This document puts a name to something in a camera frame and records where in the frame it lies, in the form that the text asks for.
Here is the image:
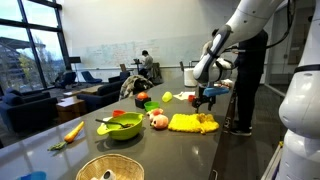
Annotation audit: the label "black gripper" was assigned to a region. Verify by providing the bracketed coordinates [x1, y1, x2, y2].
[192, 84, 217, 114]

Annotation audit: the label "yellow knitted towel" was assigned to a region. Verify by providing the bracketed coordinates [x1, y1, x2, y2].
[167, 112, 221, 135]

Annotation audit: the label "white paper sheet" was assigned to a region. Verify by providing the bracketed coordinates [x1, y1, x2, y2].
[173, 91, 196, 101]

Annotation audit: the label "yellow-green plastic cup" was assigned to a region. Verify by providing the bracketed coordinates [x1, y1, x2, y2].
[161, 91, 174, 103]

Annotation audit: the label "plush toy animal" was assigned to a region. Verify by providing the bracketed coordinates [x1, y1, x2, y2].
[150, 114, 170, 130]

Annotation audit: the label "orange plush toy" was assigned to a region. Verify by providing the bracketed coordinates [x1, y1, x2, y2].
[146, 107, 165, 123]

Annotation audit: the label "small green bowl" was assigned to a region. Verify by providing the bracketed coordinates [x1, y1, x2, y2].
[143, 100, 161, 113]

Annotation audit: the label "standing person dark clothes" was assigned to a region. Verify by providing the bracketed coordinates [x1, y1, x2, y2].
[233, 29, 269, 137]

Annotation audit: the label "grey office chair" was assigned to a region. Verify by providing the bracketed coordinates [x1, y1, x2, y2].
[151, 62, 165, 85]

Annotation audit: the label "orange ball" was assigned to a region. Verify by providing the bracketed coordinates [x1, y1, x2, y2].
[136, 91, 150, 101]

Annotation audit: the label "black box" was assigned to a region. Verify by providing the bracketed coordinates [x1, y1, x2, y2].
[134, 96, 152, 110]

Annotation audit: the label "seated person at desk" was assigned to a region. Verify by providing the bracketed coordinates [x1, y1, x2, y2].
[138, 49, 155, 80]

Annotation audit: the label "camouflage jacket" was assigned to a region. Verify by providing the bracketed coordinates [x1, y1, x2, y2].
[118, 74, 155, 101]

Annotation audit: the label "standing desk with laptop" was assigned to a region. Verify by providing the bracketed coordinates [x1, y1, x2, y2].
[130, 58, 145, 76]

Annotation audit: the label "lime green bowl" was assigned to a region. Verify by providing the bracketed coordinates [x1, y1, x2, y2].
[96, 112, 145, 141]

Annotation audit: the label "small red-orange cup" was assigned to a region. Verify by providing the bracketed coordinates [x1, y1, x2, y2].
[111, 109, 127, 118]

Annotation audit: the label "dark armchair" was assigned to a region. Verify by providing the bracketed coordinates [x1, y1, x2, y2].
[108, 70, 131, 84]

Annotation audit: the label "dark spoon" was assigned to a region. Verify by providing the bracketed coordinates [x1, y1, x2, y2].
[95, 118, 133, 129]

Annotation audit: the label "low lounge table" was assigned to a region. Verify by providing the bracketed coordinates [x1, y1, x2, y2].
[63, 84, 104, 98]

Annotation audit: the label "white tape roll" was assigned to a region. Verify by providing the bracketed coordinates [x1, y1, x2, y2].
[90, 169, 118, 180]

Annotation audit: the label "blue armchair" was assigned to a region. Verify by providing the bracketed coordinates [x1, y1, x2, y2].
[80, 70, 103, 85]

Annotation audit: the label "large oval wicker basket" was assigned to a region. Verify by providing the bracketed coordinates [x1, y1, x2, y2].
[75, 153, 145, 180]

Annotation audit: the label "toy carrot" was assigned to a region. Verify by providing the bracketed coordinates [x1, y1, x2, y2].
[47, 120, 86, 152]

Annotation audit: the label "wooden coffee table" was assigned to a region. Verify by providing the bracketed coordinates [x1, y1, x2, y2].
[55, 96, 88, 124]

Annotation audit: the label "seated person by window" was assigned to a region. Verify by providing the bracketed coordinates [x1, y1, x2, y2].
[54, 68, 78, 90]

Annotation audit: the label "dark blue sofa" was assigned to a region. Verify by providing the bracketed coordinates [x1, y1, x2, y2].
[0, 87, 60, 133]

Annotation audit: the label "small blue bowl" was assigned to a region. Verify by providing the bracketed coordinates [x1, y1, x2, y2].
[15, 170, 48, 180]

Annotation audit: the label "wall whiteboard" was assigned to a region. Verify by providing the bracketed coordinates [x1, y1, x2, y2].
[81, 37, 214, 70]

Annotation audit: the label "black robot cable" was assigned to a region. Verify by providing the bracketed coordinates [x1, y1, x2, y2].
[265, 0, 298, 50]

